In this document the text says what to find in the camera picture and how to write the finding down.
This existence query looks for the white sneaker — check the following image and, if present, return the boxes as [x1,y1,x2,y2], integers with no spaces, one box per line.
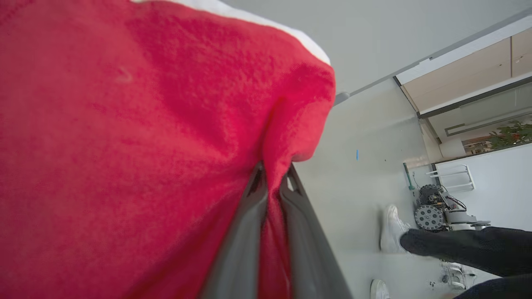
[380,204,411,254]
[370,279,391,299]

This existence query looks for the green potted plant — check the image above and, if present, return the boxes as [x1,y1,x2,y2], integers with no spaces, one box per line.
[488,120,532,150]

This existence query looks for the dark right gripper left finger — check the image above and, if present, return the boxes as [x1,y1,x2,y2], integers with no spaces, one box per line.
[199,162,267,299]

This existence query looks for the dark trouser leg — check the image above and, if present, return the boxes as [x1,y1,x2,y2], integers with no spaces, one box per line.
[453,274,532,299]
[400,226,532,278]

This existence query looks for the white wire rack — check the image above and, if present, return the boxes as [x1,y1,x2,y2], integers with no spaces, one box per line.
[426,165,475,193]

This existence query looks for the green handled tool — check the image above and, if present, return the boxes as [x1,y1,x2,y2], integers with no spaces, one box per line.
[402,162,416,191]

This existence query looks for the red white garment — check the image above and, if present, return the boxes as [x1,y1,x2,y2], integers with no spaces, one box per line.
[0,0,336,299]

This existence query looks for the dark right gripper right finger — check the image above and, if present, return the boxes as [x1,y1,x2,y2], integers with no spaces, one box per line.
[278,164,354,299]

